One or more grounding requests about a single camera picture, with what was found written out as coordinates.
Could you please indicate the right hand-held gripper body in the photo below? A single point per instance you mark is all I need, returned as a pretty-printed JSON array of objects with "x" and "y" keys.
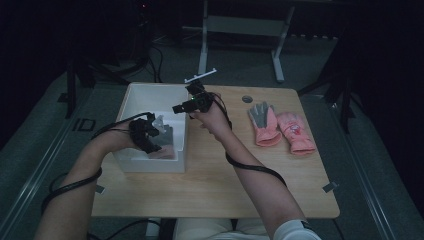
[{"x": 201, "y": 100}]

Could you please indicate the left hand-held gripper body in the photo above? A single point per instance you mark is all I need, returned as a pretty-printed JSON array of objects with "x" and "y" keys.
[{"x": 140, "y": 131}]

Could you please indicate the white storage box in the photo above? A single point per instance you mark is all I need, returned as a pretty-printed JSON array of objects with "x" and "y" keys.
[{"x": 146, "y": 100}]

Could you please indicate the person's left hand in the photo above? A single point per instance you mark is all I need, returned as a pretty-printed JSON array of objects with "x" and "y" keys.
[{"x": 123, "y": 138}]

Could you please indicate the person's right hand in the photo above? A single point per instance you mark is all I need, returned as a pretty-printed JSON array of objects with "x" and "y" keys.
[{"x": 215, "y": 123}]

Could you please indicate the grey tape tab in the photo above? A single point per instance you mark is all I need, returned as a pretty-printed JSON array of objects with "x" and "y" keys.
[
  {"x": 100, "y": 189},
  {"x": 330, "y": 187}
]

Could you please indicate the pink glove with grey palm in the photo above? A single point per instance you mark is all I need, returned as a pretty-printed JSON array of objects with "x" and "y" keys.
[{"x": 265, "y": 128}]

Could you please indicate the black tripod stand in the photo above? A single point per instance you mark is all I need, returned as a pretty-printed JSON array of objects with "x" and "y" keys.
[
  {"x": 340, "y": 86},
  {"x": 83, "y": 76}
]

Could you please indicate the pink glove with cartoon print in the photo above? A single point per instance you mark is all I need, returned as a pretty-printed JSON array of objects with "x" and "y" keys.
[{"x": 295, "y": 133}]

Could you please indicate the person's beige trousers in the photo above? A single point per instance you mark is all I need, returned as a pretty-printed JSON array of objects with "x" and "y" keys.
[{"x": 220, "y": 230}]

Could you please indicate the white shirt sleeve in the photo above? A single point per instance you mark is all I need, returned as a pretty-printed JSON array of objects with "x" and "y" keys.
[{"x": 296, "y": 231}]

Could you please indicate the grey metal desk frame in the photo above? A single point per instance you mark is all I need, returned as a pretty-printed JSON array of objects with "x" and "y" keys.
[{"x": 245, "y": 26}]

